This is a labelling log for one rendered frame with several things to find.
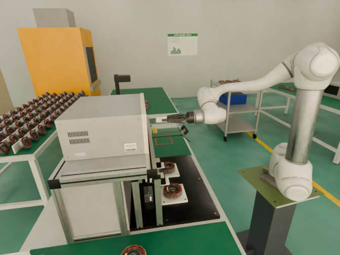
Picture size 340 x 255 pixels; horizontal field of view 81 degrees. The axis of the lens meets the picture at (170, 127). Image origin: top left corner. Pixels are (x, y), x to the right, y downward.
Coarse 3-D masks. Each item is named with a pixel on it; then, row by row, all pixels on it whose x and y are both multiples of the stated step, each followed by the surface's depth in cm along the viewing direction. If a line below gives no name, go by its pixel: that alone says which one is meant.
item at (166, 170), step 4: (164, 164) 142; (168, 164) 142; (172, 164) 141; (160, 168) 137; (164, 168) 136; (168, 168) 136; (172, 168) 136; (164, 172) 135; (168, 172) 135; (172, 172) 136
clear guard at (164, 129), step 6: (150, 126) 142; (156, 126) 141; (162, 126) 141; (168, 126) 141; (174, 126) 141; (180, 126) 148; (162, 132) 132; (168, 132) 132; (174, 132) 132; (180, 132) 132; (186, 138) 130
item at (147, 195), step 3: (150, 186) 118; (144, 189) 116; (150, 189) 116; (144, 192) 114; (147, 192) 113; (150, 192) 113; (144, 195) 111; (147, 195) 112; (150, 195) 112; (144, 198) 112; (147, 198) 113; (147, 201) 113; (150, 201) 114
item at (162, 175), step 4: (160, 172) 115; (160, 176) 111; (164, 176) 111; (144, 180) 112; (148, 180) 112; (152, 180) 112; (164, 180) 110; (168, 180) 114; (140, 184) 109; (144, 184) 109; (148, 184) 109; (152, 184) 110; (164, 184) 111; (168, 184) 112; (148, 188) 111; (148, 192) 112
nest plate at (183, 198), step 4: (180, 184) 126; (184, 192) 119; (164, 196) 116; (180, 196) 116; (184, 196) 116; (164, 200) 113; (168, 200) 113; (172, 200) 113; (176, 200) 113; (180, 200) 113; (184, 200) 113; (164, 204) 111
